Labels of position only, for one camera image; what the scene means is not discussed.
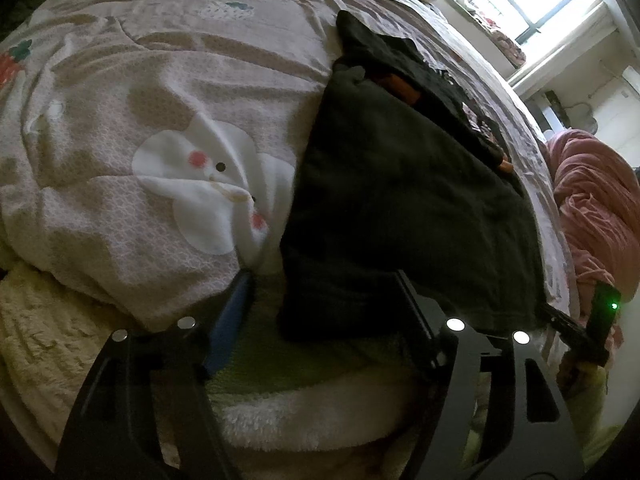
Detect white desk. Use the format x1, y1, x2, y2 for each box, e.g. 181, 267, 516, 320
529, 90, 577, 132

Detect pink blanket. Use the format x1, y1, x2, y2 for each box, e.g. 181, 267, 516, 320
544, 129, 640, 343

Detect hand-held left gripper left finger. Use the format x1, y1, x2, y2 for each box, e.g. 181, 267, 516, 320
56, 269, 254, 480

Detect white air conditioner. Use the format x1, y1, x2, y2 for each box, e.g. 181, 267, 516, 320
620, 67, 640, 103

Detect cream fluffy blanket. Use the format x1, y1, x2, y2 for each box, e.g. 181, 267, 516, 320
0, 260, 426, 480

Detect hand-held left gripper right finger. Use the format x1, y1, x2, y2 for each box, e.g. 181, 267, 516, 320
394, 269, 586, 480

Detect person's right hand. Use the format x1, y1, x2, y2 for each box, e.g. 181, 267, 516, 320
559, 352, 603, 395

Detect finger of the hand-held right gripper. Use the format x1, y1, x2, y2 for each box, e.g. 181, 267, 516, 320
536, 301, 601, 361

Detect black sweater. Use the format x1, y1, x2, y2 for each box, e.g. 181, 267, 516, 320
277, 9, 547, 345

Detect strawberry printed bed sheet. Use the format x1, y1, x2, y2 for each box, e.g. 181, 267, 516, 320
0, 0, 577, 337

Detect clothes on windowsill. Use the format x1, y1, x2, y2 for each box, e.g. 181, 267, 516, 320
469, 9, 527, 67

